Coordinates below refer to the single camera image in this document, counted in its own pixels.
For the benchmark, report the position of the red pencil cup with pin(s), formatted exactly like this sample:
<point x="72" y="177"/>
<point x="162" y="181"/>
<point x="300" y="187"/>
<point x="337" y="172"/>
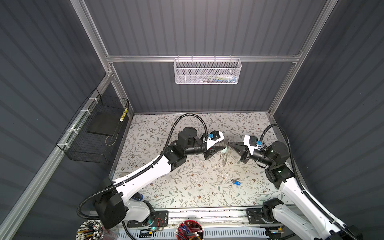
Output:
<point x="189" y="230"/>

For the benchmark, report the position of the yellow marker pen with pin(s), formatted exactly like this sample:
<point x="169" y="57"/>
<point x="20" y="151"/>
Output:
<point x="123" y="115"/>

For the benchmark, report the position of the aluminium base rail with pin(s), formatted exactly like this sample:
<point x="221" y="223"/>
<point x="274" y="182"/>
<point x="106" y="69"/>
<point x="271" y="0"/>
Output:
<point x="218" y="223"/>

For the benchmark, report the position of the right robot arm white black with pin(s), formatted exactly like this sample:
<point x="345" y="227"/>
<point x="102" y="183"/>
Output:
<point x="318" y="223"/>

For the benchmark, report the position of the aluminium frame corner post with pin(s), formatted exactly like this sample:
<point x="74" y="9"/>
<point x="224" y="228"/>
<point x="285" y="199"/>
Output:
<point x="95" y="38"/>

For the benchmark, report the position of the horizontal aluminium frame bar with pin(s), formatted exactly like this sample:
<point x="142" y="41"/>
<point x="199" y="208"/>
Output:
<point x="215" y="58"/>

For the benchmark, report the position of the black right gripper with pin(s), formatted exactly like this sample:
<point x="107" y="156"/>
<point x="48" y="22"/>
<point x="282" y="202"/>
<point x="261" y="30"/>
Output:
<point x="241" y="149"/>

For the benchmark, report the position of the perforated metal ring plate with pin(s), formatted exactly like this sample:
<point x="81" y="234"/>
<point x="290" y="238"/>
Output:
<point x="225" y="154"/>

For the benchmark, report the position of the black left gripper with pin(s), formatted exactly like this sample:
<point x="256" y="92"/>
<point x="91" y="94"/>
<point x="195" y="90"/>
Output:
<point x="211" y="151"/>

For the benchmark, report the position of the black foam pad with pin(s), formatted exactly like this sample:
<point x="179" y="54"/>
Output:
<point x="104" y="124"/>

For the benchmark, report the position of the blue black stapler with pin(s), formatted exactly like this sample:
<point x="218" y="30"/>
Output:
<point x="138" y="197"/>

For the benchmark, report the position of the clear pencil jar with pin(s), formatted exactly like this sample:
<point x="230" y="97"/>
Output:
<point x="95" y="230"/>

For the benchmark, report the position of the white wire mesh basket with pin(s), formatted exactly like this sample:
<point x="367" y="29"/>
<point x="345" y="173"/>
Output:
<point x="207" y="73"/>

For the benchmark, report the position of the black wire basket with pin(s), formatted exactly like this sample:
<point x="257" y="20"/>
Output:
<point x="79" y="145"/>

